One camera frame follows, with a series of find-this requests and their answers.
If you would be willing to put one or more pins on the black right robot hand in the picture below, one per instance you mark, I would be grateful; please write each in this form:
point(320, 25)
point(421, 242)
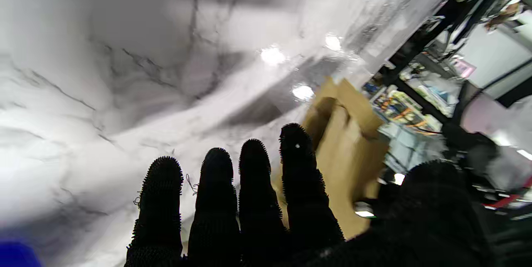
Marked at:
point(299, 225)

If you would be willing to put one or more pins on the brown cardboard box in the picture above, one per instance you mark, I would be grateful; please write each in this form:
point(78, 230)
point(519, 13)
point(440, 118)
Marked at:
point(349, 155)

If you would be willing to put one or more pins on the blue recycling bin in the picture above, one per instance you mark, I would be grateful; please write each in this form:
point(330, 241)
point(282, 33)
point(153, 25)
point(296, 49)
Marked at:
point(16, 254)

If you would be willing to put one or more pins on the cluttered black shelf rack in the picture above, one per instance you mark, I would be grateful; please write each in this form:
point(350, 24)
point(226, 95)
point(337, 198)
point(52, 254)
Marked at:
point(432, 84)

